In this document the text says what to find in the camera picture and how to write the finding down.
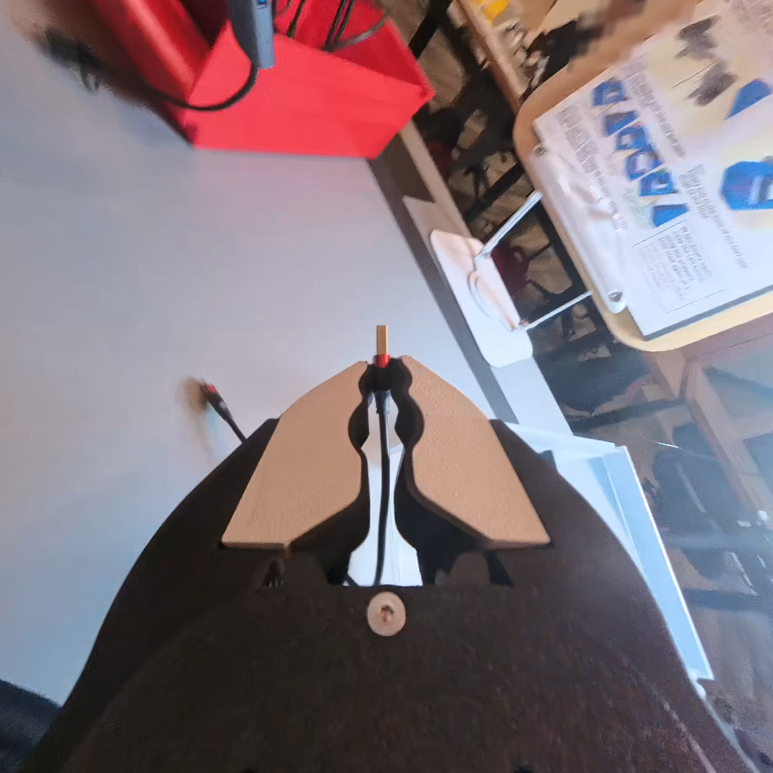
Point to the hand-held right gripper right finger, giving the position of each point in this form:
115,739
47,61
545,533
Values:
471,483

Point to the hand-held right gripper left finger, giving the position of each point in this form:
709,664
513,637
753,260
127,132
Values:
302,483

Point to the clear plastic bin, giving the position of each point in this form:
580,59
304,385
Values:
604,471

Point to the red plastic bin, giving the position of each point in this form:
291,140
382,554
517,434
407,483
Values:
302,108

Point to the wooden instruction board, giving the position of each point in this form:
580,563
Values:
664,181

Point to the yellow plastic bin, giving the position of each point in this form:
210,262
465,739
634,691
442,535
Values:
492,6

